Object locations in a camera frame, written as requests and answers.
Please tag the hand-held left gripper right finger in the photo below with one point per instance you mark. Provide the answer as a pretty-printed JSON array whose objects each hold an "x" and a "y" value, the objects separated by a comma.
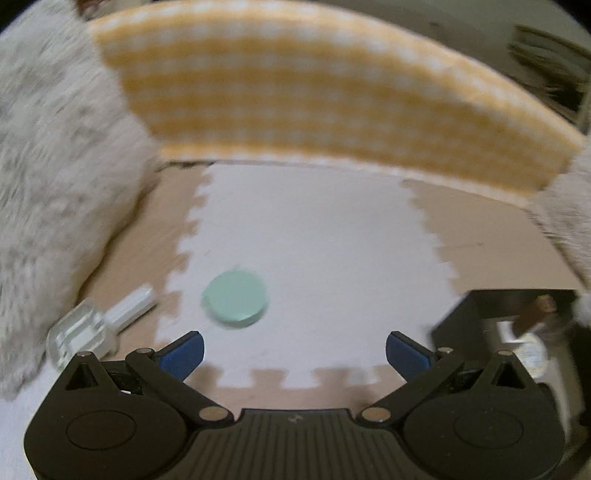
[{"x": 406, "y": 355}]

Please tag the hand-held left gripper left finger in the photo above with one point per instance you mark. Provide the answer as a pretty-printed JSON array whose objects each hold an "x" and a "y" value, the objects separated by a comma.
[{"x": 184, "y": 355}]

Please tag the black cardboard box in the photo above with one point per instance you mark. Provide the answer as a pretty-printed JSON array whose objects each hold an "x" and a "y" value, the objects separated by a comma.
[{"x": 455, "y": 318}]

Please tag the mint green round case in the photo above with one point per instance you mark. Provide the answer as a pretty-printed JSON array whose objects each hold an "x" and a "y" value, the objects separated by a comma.
[{"x": 235, "y": 299}]

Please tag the small white box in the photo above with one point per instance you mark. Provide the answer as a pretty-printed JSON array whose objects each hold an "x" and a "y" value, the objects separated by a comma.
[{"x": 507, "y": 333}]

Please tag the round patterned tin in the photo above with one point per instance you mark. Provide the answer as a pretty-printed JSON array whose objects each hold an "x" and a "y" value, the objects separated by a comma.
[{"x": 531, "y": 356}]

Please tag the small brown box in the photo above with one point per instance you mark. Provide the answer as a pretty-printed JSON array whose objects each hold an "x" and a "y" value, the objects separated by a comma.
[{"x": 535, "y": 314}]

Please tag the beige foam mat tile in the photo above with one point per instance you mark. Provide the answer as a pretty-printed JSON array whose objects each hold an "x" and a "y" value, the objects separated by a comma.
[
  {"x": 138, "y": 240},
  {"x": 286, "y": 397},
  {"x": 489, "y": 240}
]

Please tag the white foam mat tile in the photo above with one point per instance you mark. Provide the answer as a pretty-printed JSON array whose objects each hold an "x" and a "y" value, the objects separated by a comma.
[{"x": 314, "y": 240}]

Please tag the cream fluffy blanket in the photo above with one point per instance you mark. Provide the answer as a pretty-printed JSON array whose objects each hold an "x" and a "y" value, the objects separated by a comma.
[
  {"x": 565, "y": 221},
  {"x": 60, "y": 184}
]

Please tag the yellow checkered cushion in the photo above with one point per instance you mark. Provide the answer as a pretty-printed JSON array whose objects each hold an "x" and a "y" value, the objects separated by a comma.
[{"x": 323, "y": 92}]

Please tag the dark blurred object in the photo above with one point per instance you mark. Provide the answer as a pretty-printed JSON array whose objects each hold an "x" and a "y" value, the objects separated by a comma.
[{"x": 549, "y": 69}]

